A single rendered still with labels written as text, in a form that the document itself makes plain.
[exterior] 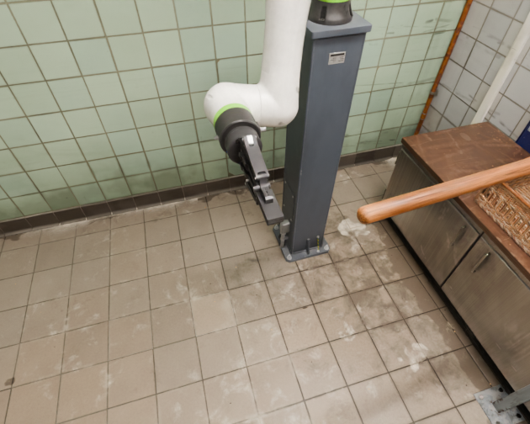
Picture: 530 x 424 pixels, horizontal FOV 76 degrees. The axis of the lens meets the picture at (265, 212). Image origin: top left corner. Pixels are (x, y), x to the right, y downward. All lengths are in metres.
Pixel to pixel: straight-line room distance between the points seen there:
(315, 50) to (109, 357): 1.54
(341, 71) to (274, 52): 0.49
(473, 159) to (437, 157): 0.17
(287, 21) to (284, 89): 0.14
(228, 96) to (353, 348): 1.31
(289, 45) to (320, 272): 1.33
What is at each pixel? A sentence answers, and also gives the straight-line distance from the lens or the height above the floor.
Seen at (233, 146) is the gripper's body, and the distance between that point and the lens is 0.70.
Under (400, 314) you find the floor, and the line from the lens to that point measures 1.89.
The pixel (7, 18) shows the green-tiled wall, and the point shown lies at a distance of 1.80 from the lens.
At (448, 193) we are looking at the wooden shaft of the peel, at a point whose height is 1.19.
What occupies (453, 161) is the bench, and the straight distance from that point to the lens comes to 1.82.
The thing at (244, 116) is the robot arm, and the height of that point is 1.20.
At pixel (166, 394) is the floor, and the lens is 1.69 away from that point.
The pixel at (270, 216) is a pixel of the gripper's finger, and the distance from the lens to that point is 0.57.
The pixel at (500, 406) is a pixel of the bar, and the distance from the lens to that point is 1.85.
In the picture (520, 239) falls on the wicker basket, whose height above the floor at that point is 0.60.
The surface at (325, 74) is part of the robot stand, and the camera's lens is 1.25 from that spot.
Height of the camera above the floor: 1.60
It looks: 48 degrees down
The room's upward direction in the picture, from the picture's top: straight up
